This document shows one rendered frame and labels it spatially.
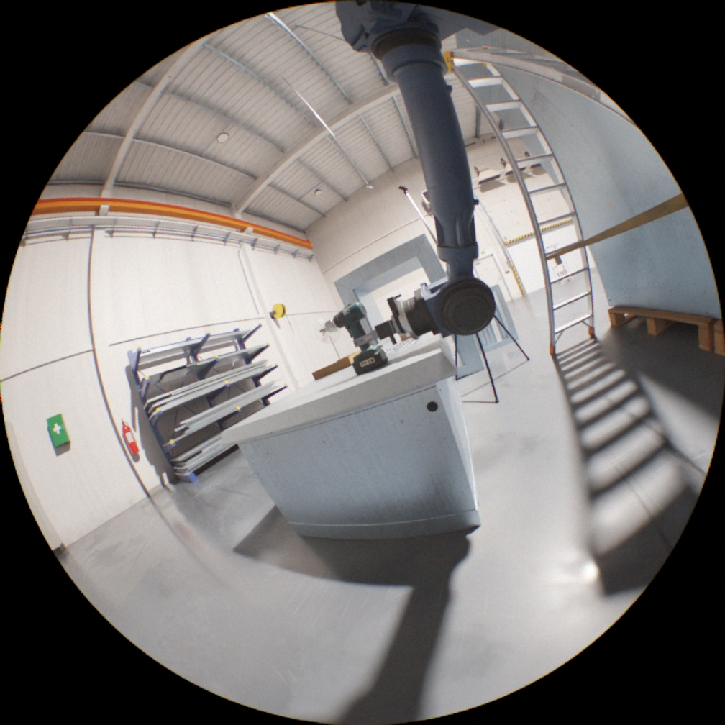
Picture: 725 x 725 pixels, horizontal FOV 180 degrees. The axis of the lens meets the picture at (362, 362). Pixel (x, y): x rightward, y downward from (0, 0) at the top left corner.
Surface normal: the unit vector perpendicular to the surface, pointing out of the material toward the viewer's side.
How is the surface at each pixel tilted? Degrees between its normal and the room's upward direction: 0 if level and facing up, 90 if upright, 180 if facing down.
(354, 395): 67
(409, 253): 90
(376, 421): 90
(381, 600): 0
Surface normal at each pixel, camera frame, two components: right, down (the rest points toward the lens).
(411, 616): -0.40, -0.91
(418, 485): -0.32, 0.21
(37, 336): 0.84, -0.34
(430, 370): -0.45, -0.16
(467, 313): -0.12, 0.64
